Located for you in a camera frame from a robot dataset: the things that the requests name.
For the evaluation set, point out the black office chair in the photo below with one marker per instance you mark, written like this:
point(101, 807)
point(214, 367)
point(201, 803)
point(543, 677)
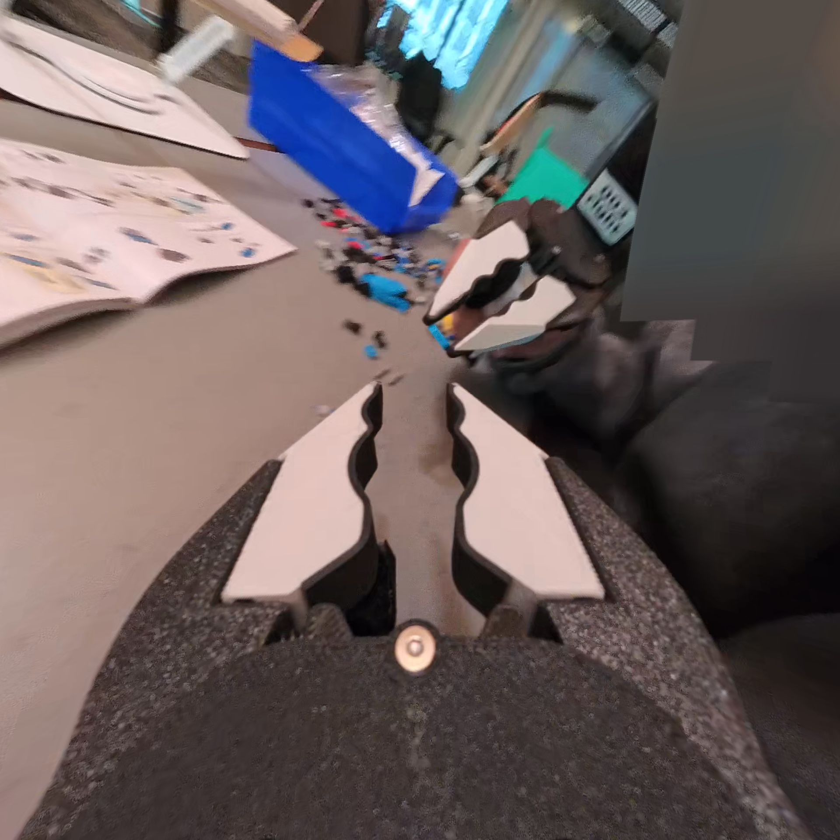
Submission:
point(420, 98)

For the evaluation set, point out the green felt bag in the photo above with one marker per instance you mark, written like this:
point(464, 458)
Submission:
point(544, 177)

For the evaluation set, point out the person's right forearm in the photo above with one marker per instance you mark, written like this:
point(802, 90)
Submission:
point(689, 459)

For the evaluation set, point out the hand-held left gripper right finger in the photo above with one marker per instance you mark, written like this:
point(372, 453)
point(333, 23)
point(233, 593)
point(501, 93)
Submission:
point(531, 531)

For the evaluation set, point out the grey desk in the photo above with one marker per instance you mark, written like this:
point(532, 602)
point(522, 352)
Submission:
point(164, 459)

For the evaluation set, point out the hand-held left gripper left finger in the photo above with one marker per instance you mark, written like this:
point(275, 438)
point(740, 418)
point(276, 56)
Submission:
point(302, 525)

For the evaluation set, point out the white vented device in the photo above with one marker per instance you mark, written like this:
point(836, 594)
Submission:
point(607, 207)

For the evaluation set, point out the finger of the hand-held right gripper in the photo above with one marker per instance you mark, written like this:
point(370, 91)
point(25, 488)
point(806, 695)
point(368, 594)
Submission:
point(525, 321)
point(479, 262)

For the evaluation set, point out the bundle of clear plastic bags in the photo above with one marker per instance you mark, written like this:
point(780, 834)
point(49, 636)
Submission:
point(380, 111)

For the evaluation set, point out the open instruction booklet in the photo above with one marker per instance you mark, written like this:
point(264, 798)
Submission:
point(98, 229)

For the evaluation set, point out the wooden top desk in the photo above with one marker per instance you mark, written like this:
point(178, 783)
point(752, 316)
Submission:
point(262, 19)

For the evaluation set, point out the blue storage bin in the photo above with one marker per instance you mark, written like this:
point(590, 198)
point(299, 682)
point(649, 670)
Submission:
point(341, 151)

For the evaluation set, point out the window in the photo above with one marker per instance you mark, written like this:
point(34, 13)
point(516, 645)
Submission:
point(453, 33)

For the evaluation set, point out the white folding stand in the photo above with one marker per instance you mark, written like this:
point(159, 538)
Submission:
point(98, 85)

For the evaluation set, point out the pile of small building pieces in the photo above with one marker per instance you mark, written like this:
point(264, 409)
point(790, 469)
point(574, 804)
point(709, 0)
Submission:
point(387, 275)

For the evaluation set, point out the wooden board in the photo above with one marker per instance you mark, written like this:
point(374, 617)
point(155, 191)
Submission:
point(518, 121)

